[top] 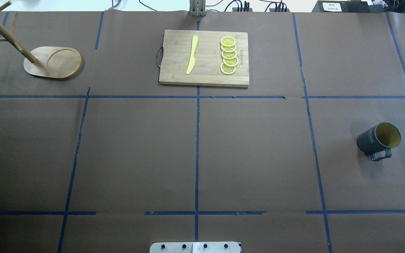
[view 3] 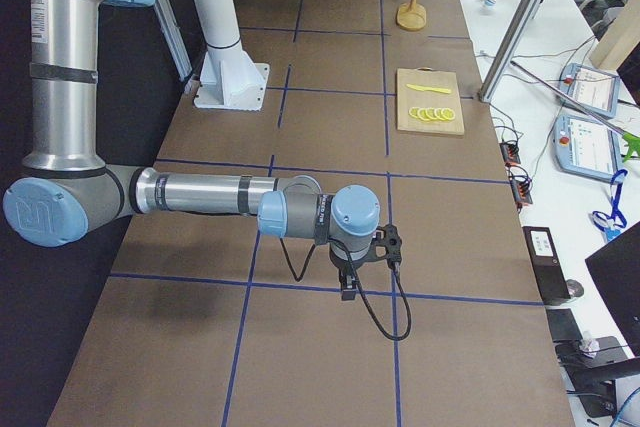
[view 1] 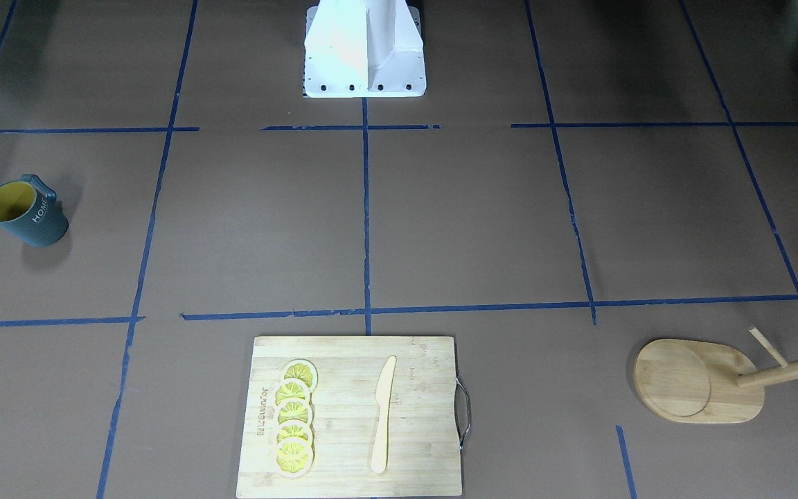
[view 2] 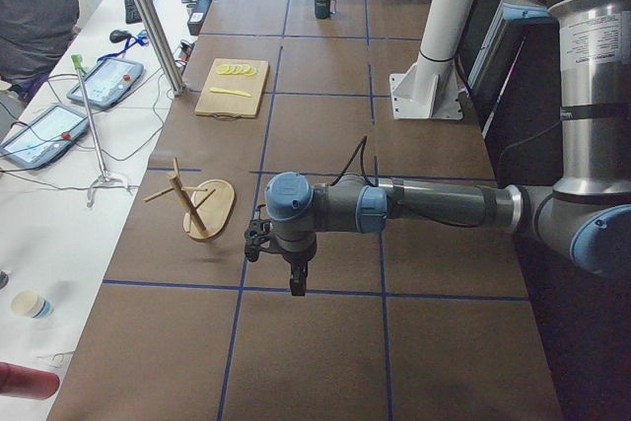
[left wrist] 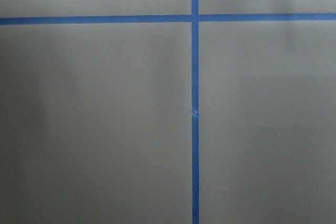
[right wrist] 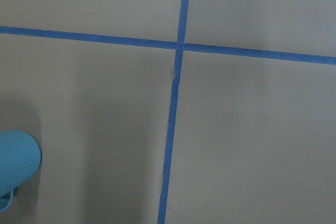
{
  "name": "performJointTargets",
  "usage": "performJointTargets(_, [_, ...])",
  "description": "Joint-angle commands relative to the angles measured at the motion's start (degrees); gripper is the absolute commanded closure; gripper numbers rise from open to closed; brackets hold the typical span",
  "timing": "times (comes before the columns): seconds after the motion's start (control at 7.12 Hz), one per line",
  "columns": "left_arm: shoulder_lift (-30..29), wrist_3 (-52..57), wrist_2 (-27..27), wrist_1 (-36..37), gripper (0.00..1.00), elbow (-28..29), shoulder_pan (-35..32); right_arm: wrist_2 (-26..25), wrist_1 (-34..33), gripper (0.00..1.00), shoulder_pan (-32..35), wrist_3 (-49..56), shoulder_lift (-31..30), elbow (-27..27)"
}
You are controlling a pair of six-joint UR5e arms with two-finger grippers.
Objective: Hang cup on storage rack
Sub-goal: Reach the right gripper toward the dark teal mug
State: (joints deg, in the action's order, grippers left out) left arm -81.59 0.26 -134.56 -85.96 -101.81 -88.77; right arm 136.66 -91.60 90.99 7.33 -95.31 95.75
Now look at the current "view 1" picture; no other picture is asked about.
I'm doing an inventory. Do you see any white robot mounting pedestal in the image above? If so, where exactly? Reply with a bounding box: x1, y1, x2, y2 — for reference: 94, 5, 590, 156
302, 1, 427, 98

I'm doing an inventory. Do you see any yellow plastic knife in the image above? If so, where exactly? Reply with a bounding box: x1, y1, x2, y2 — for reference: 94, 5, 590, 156
369, 355, 397, 474

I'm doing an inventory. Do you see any wooden cup storage rack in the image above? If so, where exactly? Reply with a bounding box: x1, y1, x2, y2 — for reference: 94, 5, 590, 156
632, 326, 798, 424

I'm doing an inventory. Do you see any dark green mug yellow inside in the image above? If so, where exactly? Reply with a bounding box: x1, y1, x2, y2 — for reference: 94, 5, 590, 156
0, 174, 69, 247

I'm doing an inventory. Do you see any bamboo cutting board metal handle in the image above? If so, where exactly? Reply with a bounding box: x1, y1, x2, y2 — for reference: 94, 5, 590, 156
236, 335, 466, 498

